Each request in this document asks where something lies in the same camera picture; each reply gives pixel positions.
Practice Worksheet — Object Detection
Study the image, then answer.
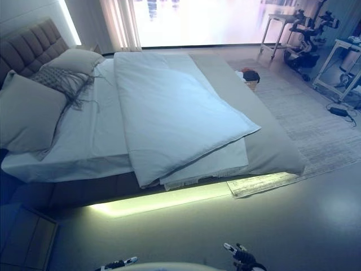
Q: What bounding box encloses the wicker basket with clothes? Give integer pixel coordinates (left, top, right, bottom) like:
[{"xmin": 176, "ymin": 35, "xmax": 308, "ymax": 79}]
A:
[{"xmin": 235, "ymin": 67, "xmax": 262, "ymax": 91}]

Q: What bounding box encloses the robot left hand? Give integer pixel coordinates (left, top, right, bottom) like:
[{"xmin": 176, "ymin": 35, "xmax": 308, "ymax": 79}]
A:
[{"xmin": 100, "ymin": 256, "xmax": 139, "ymax": 271}]

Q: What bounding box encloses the white duvet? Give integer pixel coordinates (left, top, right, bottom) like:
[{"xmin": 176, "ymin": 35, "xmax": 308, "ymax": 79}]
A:
[{"xmin": 113, "ymin": 51, "xmax": 262, "ymax": 189}]

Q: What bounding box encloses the large bright window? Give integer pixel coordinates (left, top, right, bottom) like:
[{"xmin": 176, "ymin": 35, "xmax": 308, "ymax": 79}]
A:
[{"xmin": 132, "ymin": 0, "xmax": 285, "ymax": 47}]

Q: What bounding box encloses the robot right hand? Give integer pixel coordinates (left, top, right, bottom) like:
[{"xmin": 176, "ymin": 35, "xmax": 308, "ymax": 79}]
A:
[{"xmin": 223, "ymin": 242, "xmax": 258, "ymax": 268}]

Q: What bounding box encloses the beige bed cover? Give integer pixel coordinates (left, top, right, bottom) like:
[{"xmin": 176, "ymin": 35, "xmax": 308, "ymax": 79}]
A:
[{"xmin": 188, "ymin": 53, "xmax": 307, "ymax": 177}]

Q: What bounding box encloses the brown padded headboard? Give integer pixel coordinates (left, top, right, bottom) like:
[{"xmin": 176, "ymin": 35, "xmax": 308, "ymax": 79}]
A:
[{"xmin": 0, "ymin": 146, "xmax": 229, "ymax": 215}]

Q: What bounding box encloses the white metal frame table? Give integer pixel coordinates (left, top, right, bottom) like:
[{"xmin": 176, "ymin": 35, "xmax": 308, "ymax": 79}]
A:
[
  {"xmin": 312, "ymin": 38, "xmax": 361, "ymax": 103},
  {"xmin": 259, "ymin": 13, "xmax": 300, "ymax": 60}
]

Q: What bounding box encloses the glowing wall light strip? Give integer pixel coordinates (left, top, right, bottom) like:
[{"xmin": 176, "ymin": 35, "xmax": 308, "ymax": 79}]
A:
[{"xmin": 58, "ymin": 0, "xmax": 82, "ymax": 46}]

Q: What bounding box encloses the black power adapter with cable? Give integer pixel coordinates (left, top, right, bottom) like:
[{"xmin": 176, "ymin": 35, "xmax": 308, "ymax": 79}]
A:
[{"xmin": 327, "ymin": 103, "xmax": 359, "ymax": 128}]

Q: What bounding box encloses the grey patterned rug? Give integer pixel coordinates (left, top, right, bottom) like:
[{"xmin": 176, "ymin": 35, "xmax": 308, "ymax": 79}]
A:
[{"xmin": 227, "ymin": 58, "xmax": 361, "ymax": 200}]

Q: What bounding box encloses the robot white torso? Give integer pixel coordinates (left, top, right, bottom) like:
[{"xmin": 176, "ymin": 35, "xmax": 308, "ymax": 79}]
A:
[{"xmin": 132, "ymin": 261, "xmax": 215, "ymax": 271}]

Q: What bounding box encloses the large beige pillow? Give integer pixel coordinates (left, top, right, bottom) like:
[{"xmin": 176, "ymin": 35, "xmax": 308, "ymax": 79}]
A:
[
  {"xmin": 0, "ymin": 69, "xmax": 68, "ymax": 155},
  {"xmin": 39, "ymin": 48, "xmax": 105, "ymax": 76}
]

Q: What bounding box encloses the grey fringed cushion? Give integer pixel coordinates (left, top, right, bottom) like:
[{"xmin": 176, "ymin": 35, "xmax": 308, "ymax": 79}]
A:
[{"xmin": 28, "ymin": 65, "xmax": 102, "ymax": 113}]

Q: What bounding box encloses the brown tufted headboard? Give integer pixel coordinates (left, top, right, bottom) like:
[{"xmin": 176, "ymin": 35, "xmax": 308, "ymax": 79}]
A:
[{"xmin": 0, "ymin": 17, "xmax": 69, "ymax": 88}]

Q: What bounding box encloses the sheer beige curtain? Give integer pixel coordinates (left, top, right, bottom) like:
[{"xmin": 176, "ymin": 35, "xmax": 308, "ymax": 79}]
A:
[{"xmin": 99, "ymin": 0, "xmax": 142, "ymax": 49}]

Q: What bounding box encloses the wooden nightstand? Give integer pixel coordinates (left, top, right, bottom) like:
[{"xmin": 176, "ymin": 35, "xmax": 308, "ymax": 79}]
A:
[{"xmin": 0, "ymin": 203, "xmax": 59, "ymax": 271}]

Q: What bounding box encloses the black wheeled robot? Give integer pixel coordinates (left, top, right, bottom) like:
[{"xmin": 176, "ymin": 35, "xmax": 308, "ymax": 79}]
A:
[{"xmin": 283, "ymin": 10, "xmax": 339, "ymax": 81}]

